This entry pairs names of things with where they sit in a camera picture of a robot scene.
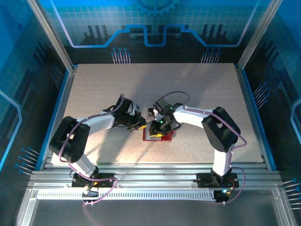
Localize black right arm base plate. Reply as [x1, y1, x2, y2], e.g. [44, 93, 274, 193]
[197, 173, 239, 188]

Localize long aluminium frame rail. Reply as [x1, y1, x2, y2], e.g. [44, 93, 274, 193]
[28, 163, 283, 192]

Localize red leather card holder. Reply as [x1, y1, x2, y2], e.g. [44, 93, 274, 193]
[143, 126, 176, 142]

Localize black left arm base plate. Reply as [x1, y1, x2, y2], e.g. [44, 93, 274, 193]
[71, 173, 118, 188]

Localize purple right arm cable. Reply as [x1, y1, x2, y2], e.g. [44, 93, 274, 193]
[155, 91, 247, 205]

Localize aluminium side rail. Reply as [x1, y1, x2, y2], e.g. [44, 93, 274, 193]
[234, 64, 270, 170]
[39, 65, 78, 171]

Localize aluminium frame post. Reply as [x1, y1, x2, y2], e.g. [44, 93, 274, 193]
[236, 0, 284, 71]
[26, 0, 78, 73]

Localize white slotted cable duct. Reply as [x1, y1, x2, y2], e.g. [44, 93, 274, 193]
[37, 191, 216, 201]

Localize grey metal panel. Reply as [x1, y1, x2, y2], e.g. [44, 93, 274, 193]
[16, 199, 296, 226]

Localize black electronics board with LED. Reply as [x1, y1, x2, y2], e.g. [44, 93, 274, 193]
[215, 188, 236, 205]

